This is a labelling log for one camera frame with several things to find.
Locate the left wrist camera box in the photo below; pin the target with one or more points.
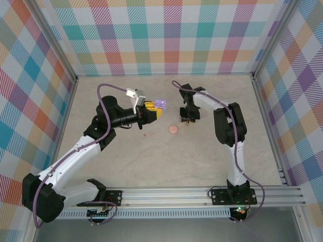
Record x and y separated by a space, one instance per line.
135 98

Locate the aluminium side rail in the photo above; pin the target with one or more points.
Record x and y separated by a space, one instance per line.
270 131
62 131

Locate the aluminium frame leg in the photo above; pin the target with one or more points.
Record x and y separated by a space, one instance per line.
31 227
301 224

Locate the aluminium mounting rail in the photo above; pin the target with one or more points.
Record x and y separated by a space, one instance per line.
164 196

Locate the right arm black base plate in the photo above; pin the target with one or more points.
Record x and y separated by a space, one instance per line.
219 196

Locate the pink earbud charging case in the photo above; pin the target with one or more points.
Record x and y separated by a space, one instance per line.
173 129

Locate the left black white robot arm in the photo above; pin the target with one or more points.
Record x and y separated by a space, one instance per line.
63 164

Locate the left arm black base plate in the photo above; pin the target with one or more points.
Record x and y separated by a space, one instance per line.
116 197

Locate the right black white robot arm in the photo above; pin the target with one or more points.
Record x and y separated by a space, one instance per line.
229 121

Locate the purple earbud charging case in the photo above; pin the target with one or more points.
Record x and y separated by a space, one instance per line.
161 103

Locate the aluminium frame post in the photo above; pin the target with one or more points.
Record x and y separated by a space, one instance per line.
56 40
274 37

